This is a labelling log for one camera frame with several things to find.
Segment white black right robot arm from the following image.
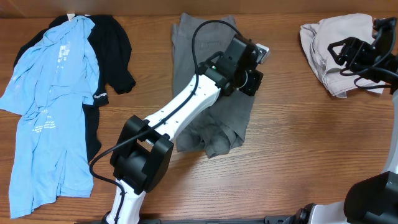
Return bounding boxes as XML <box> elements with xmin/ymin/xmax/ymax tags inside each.
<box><xmin>284</xmin><ymin>17</ymin><xmax>397</xmax><ymax>224</ymax></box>

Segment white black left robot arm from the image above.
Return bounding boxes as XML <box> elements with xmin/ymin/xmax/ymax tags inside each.
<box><xmin>102</xmin><ymin>35</ymin><xmax>270</xmax><ymax>223</ymax></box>

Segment beige folded shorts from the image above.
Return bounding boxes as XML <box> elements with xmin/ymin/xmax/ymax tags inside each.
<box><xmin>299</xmin><ymin>12</ymin><xmax>386</xmax><ymax>98</ymax></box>

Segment black t-shirt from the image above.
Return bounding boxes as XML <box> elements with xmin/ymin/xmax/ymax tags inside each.
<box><xmin>12</xmin><ymin>14</ymin><xmax>137</xmax><ymax>163</ymax></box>

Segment light blue t-shirt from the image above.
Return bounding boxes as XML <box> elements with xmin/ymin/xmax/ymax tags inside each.
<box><xmin>1</xmin><ymin>16</ymin><xmax>99</xmax><ymax>218</ymax></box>

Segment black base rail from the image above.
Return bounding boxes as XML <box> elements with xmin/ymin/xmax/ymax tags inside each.
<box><xmin>74</xmin><ymin>215</ymin><xmax>299</xmax><ymax>224</ymax></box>

